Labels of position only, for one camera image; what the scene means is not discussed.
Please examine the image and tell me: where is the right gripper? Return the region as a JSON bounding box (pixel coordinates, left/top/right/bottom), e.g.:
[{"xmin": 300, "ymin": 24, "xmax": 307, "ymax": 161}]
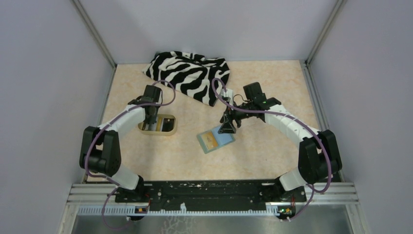
[{"xmin": 218, "ymin": 100, "xmax": 254, "ymax": 134}]

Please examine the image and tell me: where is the beige oval tray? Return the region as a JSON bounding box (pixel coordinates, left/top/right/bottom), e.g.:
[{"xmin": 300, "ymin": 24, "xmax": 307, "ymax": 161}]
[{"xmin": 138, "ymin": 114, "xmax": 177, "ymax": 136}]

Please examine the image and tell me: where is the green card holder wallet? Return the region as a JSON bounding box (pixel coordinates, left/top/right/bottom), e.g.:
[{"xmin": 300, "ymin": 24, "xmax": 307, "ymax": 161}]
[{"xmin": 197, "ymin": 126, "xmax": 235, "ymax": 154}]

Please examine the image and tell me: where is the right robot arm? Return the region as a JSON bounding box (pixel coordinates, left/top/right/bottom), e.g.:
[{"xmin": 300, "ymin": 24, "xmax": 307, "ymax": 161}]
[{"xmin": 211, "ymin": 78, "xmax": 342, "ymax": 201}]

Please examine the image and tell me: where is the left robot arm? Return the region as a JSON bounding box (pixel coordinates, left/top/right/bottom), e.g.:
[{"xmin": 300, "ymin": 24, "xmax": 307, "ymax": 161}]
[{"xmin": 79, "ymin": 85, "xmax": 162, "ymax": 202}]

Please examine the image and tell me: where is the dark VIP card upper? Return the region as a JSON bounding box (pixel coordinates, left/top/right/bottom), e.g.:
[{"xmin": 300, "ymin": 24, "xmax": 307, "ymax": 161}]
[{"xmin": 162, "ymin": 118, "xmax": 175, "ymax": 132}]

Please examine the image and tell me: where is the yellow card in holder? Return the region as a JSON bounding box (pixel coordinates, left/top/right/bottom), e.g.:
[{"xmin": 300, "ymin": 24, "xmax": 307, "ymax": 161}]
[{"xmin": 201, "ymin": 131, "xmax": 218, "ymax": 152}]

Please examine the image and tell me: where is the zebra striped cloth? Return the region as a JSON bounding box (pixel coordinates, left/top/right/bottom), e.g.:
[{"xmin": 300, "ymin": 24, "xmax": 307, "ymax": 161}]
[{"xmin": 142, "ymin": 51, "xmax": 230, "ymax": 107}]

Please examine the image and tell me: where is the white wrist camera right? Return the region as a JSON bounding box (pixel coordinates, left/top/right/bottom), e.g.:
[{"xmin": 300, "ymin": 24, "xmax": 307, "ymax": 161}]
[{"xmin": 220, "ymin": 89, "xmax": 234, "ymax": 105}]

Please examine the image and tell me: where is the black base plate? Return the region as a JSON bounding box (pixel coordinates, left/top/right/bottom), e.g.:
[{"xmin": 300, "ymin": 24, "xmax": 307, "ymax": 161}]
[{"xmin": 115, "ymin": 179, "xmax": 307, "ymax": 212}]

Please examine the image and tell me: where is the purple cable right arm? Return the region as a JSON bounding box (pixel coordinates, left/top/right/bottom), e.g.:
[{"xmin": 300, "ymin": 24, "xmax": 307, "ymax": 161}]
[{"xmin": 211, "ymin": 77, "xmax": 333, "ymax": 222}]

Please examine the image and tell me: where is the aluminium front rail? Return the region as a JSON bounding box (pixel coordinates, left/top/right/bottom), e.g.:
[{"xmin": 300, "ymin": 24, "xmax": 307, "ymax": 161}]
[{"xmin": 58, "ymin": 180, "xmax": 369, "ymax": 234}]

